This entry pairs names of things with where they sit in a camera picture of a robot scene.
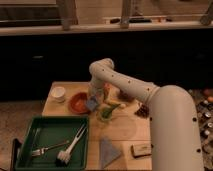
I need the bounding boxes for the blue sponge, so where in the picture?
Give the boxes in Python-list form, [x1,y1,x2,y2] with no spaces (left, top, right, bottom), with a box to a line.
[85,98,99,111]

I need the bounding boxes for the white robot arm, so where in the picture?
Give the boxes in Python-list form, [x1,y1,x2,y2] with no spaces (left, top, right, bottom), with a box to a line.
[89,58,204,171]

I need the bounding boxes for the red bowl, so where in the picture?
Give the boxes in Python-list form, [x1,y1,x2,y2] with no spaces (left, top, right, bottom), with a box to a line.
[68,92,89,114]

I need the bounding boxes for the orange red toy item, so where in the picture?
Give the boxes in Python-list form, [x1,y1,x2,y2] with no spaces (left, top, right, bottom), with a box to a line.
[103,83,110,100]

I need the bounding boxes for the green leafy toy vegetable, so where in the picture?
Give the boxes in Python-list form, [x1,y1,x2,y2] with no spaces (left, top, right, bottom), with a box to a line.
[101,104,119,119]

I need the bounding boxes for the small white cup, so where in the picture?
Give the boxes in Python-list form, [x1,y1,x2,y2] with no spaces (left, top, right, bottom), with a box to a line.
[51,87,66,102]

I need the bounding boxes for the dark pinecone object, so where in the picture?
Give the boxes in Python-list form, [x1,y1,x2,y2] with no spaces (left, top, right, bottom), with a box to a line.
[135,105,149,118]

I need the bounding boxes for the blue grey cloth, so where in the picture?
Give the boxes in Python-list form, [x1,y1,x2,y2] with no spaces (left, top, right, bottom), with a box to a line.
[99,137,122,169]

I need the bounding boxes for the wooden railing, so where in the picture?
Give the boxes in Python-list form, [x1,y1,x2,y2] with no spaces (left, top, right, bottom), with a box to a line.
[0,0,213,36]

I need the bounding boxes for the green plastic tray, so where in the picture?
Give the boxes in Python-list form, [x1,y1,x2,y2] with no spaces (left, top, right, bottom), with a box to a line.
[15,116,89,171]

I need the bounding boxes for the brown rectangular block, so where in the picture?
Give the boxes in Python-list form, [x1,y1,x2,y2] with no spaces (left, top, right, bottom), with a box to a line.
[131,144,151,158]

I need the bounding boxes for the white dish brush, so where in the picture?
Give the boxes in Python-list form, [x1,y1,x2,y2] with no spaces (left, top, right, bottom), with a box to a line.
[56,125,87,166]

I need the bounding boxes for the metal fork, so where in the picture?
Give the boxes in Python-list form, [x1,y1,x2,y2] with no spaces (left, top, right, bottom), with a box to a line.
[31,140,70,157]

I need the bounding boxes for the spice jar rack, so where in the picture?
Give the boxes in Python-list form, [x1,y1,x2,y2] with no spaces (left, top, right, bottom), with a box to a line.
[189,89,213,155]

